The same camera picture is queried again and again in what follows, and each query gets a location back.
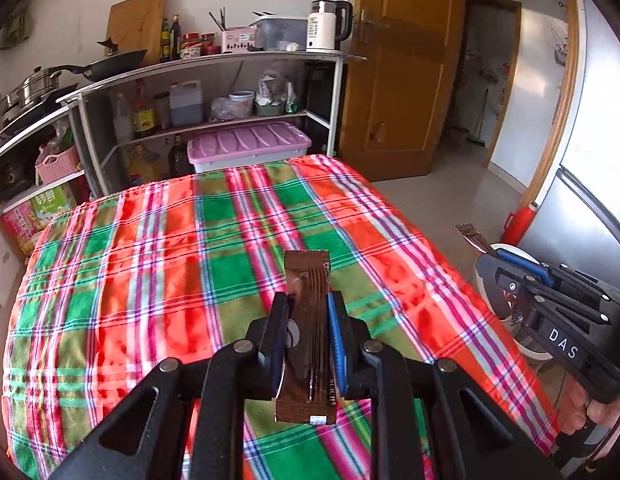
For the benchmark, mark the red green plaid tablecloth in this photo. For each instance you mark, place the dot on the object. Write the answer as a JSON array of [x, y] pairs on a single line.
[[165, 260]]

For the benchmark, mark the white round waste bin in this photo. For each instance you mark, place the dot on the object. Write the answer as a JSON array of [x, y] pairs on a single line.
[[482, 285]]

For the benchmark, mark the white metal kitchen rack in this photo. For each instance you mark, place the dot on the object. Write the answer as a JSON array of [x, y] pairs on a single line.
[[215, 62]]

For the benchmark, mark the pink lidded storage box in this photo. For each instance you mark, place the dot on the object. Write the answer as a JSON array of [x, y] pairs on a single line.
[[247, 145]]

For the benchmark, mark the green hanging cloth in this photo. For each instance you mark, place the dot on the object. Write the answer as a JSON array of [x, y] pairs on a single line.
[[17, 30]]

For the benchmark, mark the black frying pan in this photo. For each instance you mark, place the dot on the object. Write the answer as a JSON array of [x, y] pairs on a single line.
[[115, 62]]

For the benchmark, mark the person's right hand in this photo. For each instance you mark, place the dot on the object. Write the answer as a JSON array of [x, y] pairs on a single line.
[[600, 412]]

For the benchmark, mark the wooden cutting board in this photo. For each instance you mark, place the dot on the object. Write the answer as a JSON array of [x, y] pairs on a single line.
[[137, 25]]

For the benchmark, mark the green bowl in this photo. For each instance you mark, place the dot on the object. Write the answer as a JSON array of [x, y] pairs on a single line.
[[269, 108]]

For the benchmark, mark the pink chopstick holder box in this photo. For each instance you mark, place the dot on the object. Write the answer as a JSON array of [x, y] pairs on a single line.
[[237, 40]]

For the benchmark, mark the black induction cooker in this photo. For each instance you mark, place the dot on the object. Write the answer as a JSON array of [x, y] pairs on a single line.
[[35, 112]]

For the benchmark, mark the yellow label sauce bottle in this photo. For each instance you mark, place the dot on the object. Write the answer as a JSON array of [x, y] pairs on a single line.
[[144, 112]]

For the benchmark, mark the brown wooden door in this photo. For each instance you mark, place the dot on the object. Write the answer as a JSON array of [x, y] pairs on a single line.
[[400, 85]]

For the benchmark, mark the green packet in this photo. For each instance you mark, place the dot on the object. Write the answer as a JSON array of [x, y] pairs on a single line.
[[291, 99]]

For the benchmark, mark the dark liquid plastic jug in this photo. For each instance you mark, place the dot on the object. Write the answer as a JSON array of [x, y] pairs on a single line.
[[186, 105]]

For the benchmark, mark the dark chopsticks bundle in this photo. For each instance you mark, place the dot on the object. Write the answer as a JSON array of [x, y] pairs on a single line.
[[220, 17]]

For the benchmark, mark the stainless steamer pot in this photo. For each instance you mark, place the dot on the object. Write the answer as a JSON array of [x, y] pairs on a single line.
[[30, 90]]

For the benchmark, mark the yellow cooking oil bottle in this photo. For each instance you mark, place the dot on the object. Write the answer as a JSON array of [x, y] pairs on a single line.
[[142, 162]]

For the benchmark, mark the red lidded jar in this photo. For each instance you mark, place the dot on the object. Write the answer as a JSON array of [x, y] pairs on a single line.
[[210, 45], [191, 45]]

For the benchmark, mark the white plastic tub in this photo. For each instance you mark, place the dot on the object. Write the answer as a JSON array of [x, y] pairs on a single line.
[[241, 102]]

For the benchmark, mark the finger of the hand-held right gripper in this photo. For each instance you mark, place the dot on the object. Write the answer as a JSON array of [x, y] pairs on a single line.
[[550, 292], [525, 266]]

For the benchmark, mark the red cylindrical bottle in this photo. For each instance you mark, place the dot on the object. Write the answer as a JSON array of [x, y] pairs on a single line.
[[519, 222]]

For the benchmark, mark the dark round bottle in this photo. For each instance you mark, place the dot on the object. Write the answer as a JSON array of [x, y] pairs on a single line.
[[178, 157]]

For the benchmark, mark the white electric kettle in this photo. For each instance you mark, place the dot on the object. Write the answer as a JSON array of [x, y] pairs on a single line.
[[322, 27]]

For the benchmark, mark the pink plastic basket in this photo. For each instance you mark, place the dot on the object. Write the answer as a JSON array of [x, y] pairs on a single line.
[[57, 165]]

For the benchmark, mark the clear lidded plastic container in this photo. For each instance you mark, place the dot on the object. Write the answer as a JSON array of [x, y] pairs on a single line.
[[280, 32]]

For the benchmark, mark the clear white bottle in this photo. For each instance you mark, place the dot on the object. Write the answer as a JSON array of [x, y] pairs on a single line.
[[122, 120]]

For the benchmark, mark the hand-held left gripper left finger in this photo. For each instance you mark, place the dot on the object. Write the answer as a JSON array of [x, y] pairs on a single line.
[[277, 330]]

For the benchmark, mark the silver refrigerator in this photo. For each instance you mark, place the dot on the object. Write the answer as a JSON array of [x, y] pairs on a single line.
[[600, 110]]

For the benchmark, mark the dark glass bottle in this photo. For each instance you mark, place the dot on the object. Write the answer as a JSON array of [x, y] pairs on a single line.
[[165, 42], [175, 40]]

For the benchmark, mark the clear plastic bag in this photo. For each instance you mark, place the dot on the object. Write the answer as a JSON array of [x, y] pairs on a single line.
[[222, 109]]

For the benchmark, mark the white printed plastic bag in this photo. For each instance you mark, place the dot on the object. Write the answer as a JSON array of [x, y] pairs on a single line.
[[271, 87]]

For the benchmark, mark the green yellow carton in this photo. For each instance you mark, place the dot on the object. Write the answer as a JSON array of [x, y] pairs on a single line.
[[40, 215]]

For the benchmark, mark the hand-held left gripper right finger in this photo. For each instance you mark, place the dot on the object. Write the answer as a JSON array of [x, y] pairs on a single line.
[[336, 340]]

